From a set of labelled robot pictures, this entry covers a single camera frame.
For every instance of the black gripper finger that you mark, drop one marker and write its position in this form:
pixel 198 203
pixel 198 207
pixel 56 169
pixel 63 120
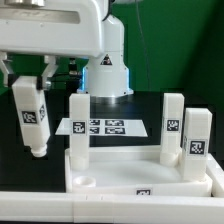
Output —
pixel 43 81
pixel 9 76

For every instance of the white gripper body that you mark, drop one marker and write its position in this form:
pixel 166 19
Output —
pixel 60 27

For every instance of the white desk top tray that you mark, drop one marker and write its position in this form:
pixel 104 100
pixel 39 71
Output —
pixel 131 171

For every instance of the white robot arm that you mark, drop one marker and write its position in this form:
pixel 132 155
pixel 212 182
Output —
pixel 106 77

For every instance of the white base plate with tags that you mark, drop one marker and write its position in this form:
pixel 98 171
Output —
pixel 102 127

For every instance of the white front fence rail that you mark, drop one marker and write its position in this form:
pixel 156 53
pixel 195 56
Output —
pixel 64 207

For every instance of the white side fence rail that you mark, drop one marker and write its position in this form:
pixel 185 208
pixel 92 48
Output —
pixel 216 173

